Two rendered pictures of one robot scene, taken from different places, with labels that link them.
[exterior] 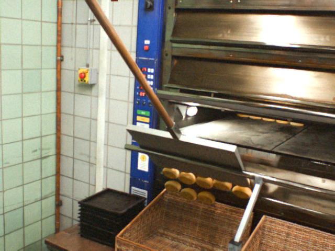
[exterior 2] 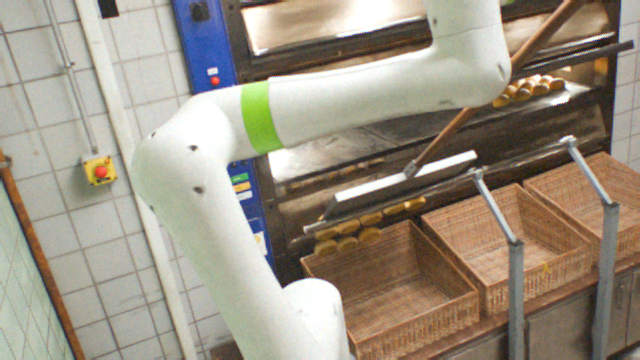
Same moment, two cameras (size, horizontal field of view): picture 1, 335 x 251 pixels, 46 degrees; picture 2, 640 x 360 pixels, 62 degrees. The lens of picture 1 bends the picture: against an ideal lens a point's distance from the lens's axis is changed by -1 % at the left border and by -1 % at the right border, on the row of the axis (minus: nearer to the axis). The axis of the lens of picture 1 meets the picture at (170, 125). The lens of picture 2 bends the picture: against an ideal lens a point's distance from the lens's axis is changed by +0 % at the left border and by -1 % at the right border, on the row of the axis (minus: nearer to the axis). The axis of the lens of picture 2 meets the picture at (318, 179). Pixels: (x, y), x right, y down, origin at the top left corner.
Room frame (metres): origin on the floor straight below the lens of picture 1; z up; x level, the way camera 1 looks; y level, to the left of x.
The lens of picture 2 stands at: (0.88, 1.44, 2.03)
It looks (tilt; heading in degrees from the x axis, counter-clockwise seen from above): 23 degrees down; 310
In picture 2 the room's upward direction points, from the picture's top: 9 degrees counter-clockwise
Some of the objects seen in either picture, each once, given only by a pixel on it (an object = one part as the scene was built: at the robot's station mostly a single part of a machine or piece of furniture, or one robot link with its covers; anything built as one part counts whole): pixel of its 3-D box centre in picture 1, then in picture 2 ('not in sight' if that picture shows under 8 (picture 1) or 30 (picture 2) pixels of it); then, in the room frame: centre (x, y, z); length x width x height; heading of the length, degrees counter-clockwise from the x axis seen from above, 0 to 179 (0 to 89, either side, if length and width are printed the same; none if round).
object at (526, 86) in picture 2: not in sight; (496, 83); (1.91, -1.48, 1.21); 0.61 x 0.48 x 0.06; 149
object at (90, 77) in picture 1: (87, 75); (100, 167); (2.55, 0.56, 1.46); 0.10 x 0.07 x 0.10; 59
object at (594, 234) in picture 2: not in sight; (601, 204); (1.28, -1.14, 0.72); 0.56 x 0.49 x 0.28; 61
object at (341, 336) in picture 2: not in sight; (311, 335); (1.46, 0.83, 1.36); 0.16 x 0.13 x 0.19; 120
